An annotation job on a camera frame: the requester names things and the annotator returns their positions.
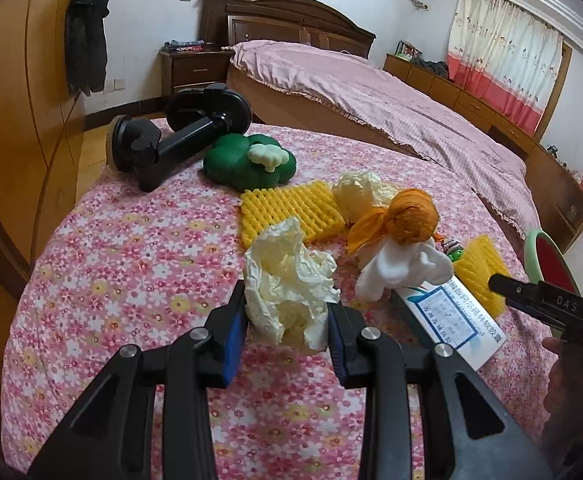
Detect long wooden cabinet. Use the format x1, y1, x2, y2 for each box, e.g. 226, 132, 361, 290
382, 52, 583, 253

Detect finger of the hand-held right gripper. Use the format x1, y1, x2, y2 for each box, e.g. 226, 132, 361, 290
488, 272, 542, 311

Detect wooden bed pink cover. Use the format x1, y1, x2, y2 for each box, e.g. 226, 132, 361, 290
229, 40, 542, 241

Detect white and red curtain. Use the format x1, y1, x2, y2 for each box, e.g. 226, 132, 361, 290
446, 0, 565, 138

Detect wooden wardrobe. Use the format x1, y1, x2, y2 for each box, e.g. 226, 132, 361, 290
0, 0, 107, 291

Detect large yellow foam net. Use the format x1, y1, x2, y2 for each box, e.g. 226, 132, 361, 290
240, 182, 345, 248

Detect orange cloth ball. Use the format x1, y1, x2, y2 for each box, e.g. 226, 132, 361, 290
346, 188, 439, 258

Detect cream tissue paper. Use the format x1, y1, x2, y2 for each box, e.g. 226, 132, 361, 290
243, 217, 341, 351

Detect small items on cabinet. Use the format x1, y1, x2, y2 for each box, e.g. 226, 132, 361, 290
544, 145, 583, 192

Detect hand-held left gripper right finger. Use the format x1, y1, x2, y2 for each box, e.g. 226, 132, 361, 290
329, 304, 555, 480

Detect person's right hand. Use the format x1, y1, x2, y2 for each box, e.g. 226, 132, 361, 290
541, 335, 583, 443

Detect red bin with green rim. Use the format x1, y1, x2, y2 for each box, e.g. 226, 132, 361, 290
523, 228, 583, 296

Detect books on cabinet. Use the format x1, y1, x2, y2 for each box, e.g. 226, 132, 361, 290
395, 40, 425, 61

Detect dark wooden nightstand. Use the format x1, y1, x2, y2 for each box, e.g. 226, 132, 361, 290
159, 47, 235, 106

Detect black suction cup mount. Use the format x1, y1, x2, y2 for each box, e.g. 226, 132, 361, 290
109, 82, 251, 192

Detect crumpled cream plastic bag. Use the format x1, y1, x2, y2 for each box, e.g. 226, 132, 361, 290
331, 171, 397, 223

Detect cream clover-shaped piece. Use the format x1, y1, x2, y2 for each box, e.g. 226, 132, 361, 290
249, 145, 290, 171

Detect white cloth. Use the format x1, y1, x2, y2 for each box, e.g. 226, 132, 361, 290
355, 237, 453, 303

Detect dark hanging coat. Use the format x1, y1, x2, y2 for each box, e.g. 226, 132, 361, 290
64, 0, 110, 98

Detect stack of books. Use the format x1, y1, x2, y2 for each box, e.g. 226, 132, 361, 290
164, 39, 205, 53

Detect dark clothes pile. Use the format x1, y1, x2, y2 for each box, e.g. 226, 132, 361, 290
411, 60, 449, 79

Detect green cloud-shaped cushion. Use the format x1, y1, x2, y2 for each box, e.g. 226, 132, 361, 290
202, 133, 297, 192

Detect small yellow foam net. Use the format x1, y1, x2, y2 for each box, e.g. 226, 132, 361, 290
454, 234, 512, 311

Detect pink floral tablecloth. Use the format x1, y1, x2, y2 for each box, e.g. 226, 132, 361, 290
4, 117, 559, 480

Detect dark wooden bed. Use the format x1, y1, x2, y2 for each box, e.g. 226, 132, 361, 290
199, 0, 427, 161

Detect white box with blue label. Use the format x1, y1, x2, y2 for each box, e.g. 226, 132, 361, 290
391, 280, 507, 368

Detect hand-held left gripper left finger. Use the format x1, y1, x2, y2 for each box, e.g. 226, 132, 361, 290
26, 280, 250, 480

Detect small colourful wrapper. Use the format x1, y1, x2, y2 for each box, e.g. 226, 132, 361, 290
436, 235, 465, 263

